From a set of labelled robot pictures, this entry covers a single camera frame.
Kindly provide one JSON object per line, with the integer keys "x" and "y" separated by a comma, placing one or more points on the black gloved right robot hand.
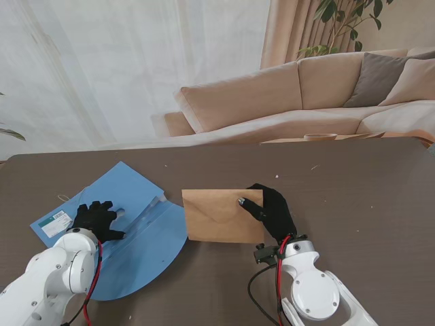
{"x": 277, "y": 214}

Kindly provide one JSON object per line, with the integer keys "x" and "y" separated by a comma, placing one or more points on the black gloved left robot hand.
{"x": 98, "y": 220}

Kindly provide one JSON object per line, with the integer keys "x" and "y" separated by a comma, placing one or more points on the blue plastic file folder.
{"x": 142, "y": 258}

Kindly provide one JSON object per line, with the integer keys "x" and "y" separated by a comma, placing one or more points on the brown kraft paper envelope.
{"x": 214, "y": 217}

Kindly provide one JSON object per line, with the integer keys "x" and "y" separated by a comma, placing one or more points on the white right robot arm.
{"x": 312, "y": 292}

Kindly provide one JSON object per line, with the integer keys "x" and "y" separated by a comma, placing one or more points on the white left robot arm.
{"x": 61, "y": 268}

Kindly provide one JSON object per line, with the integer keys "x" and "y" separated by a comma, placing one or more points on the small pale elongated scrap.
{"x": 314, "y": 167}

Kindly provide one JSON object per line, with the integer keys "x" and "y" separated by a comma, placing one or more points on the light wooden side table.
{"x": 353, "y": 136}

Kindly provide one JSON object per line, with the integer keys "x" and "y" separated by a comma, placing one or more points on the beige fabric sofa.
{"x": 238, "y": 102}

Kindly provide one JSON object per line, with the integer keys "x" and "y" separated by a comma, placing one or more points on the dark green plant leaf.
{"x": 13, "y": 133}

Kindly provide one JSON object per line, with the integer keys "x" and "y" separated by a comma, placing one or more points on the white sheer curtain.
{"x": 102, "y": 68}

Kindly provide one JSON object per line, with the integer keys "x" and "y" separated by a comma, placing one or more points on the grey-brown sofa cushion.
{"x": 377, "y": 78}

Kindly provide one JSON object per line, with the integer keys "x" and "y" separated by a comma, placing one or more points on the beige pleated curtain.
{"x": 289, "y": 30}

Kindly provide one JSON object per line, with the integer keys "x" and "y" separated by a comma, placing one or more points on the beige sofa cushion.
{"x": 414, "y": 81}

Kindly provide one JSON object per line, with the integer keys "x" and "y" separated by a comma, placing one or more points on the green leafy houseplant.
{"x": 328, "y": 8}

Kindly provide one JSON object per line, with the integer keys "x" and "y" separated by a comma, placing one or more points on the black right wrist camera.
{"x": 265, "y": 254}

